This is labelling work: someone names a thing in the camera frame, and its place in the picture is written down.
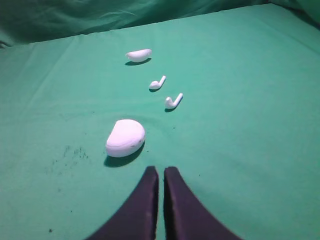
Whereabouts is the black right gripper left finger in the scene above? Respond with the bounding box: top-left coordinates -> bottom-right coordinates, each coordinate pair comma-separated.
88,166 -> 159,240

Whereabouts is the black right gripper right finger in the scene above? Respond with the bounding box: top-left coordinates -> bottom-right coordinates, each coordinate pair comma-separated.
163,166 -> 240,240

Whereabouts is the white earphone case body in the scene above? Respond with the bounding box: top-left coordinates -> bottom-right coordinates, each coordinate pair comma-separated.
105,119 -> 146,158

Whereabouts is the white earphone case lid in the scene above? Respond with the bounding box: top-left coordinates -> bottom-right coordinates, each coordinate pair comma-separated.
125,48 -> 152,63

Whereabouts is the white earbud near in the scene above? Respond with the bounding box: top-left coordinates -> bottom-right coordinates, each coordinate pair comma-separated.
164,93 -> 183,110

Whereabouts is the white earbud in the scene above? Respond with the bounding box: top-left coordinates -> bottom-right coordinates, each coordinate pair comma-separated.
164,93 -> 183,110
149,75 -> 167,90

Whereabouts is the green table cloth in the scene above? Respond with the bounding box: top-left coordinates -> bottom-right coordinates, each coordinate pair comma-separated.
0,3 -> 320,240

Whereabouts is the white earbud far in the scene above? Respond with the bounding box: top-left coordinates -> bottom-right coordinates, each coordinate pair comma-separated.
149,75 -> 167,90

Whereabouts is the green backdrop cloth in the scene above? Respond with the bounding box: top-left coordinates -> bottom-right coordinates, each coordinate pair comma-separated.
0,0 -> 320,50

